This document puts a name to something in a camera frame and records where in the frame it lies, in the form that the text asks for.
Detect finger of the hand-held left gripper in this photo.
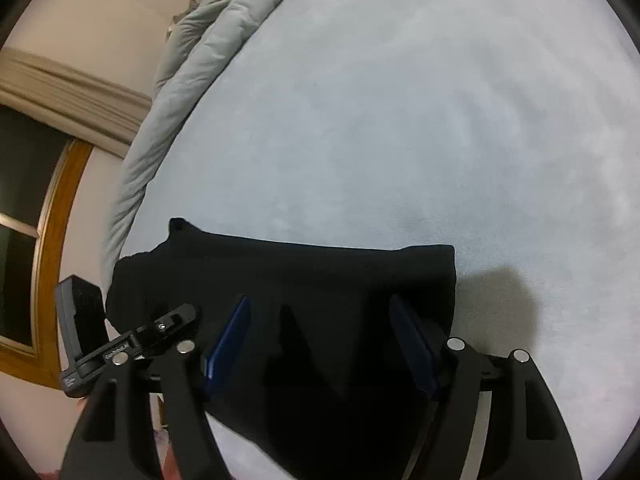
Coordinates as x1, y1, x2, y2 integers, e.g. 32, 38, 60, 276
132, 303, 202, 357

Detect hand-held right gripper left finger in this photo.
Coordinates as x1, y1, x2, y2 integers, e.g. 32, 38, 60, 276
60, 294, 251, 480

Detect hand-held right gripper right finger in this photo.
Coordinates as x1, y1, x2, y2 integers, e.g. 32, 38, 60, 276
389, 294, 583, 480

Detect black pants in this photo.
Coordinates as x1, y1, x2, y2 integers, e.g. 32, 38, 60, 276
105, 217, 458, 480

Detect wooden framed window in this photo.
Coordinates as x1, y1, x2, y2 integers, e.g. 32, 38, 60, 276
0, 102, 94, 392

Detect light blue bed sheet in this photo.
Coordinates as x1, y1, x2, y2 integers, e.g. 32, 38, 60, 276
102, 0, 640, 480

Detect beige curtain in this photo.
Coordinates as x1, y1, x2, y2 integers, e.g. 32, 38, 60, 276
0, 47, 153, 158

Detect grey quilt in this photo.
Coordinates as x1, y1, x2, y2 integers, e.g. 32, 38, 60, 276
100, 0, 326, 281

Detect patterned pillow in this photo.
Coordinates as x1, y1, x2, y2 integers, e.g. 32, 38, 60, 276
167, 0, 201, 41

